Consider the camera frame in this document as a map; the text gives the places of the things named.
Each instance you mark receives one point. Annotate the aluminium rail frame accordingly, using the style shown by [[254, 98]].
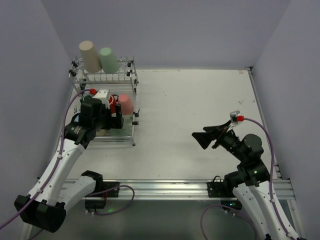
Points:
[[166, 162]]

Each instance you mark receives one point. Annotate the red mug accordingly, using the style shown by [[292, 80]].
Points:
[[113, 100]]

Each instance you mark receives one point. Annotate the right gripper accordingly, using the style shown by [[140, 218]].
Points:
[[219, 137]]

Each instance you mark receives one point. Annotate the dark green mug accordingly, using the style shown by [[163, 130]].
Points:
[[86, 97]]

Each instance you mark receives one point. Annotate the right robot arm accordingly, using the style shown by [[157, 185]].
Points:
[[251, 183]]

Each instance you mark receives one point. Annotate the pink tumbler cup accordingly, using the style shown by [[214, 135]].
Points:
[[126, 103]]

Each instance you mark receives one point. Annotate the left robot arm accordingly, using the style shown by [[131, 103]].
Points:
[[46, 205]]

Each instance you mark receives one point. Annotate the metal dish rack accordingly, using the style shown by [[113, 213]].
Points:
[[124, 81]]

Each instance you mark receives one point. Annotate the light green tumbler cup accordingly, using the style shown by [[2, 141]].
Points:
[[108, 60]]

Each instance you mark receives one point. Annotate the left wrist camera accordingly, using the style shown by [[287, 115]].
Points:
[[104, 96]]

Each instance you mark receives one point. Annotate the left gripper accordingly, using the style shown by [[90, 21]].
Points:
[[117, 117]]

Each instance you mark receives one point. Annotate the sage green mug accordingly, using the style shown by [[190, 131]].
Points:
[[125, 130]]

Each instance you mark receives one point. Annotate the beige tumbler cup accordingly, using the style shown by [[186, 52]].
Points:
[[90, 57]]

